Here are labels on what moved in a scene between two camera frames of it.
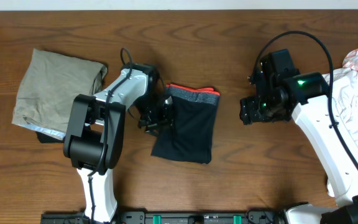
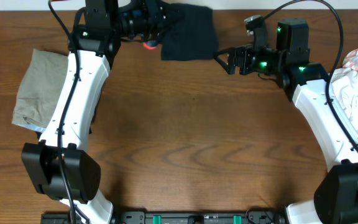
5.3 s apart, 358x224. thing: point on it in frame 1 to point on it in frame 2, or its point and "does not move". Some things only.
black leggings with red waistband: x=190 y=136 to x=191 y=34
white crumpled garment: x=355 y=89 does not move
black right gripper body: x=266 y=108 to x=265 y=60
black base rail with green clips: x=142 y=216 does not move
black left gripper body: x=153 y=117 to x=140 y=22
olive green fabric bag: x=48 y=88 does not move
